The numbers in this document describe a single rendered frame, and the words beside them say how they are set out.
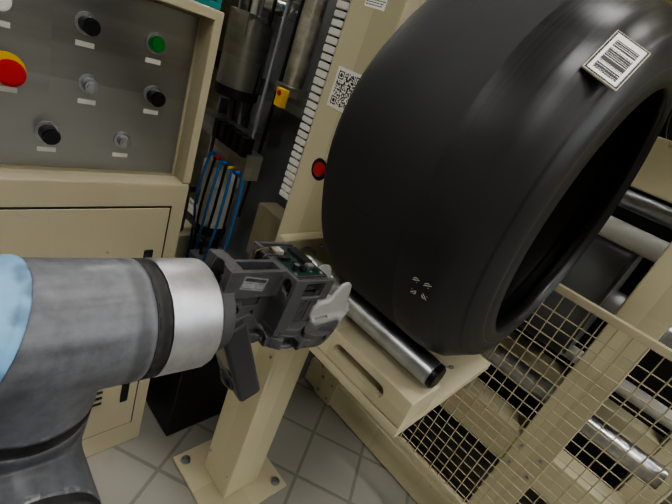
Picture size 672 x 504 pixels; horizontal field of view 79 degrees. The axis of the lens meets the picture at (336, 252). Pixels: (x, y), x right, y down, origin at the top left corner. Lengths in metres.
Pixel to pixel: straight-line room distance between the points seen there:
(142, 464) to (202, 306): 1.25
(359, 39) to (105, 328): 0.69
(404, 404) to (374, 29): 0.64
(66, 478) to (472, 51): 0.52
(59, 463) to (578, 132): 0.51
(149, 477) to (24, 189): 0.94
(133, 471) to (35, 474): 1.19
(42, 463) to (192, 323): 0.12
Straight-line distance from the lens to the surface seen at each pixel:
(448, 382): 0.87
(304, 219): 0.90
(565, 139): 0.48
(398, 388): 0.68
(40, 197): 0.95
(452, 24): 0.56
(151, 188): 1.00
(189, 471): 1.53
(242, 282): 0.34
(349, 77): 0.84
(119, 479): 1.52
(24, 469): 0.35
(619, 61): 0.52
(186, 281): 0.32
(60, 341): 0.28
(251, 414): 1.21
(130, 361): 0.30
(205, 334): 0.32
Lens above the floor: 1.28
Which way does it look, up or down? 24 degrees down
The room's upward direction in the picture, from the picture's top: 22 degrees clockwise
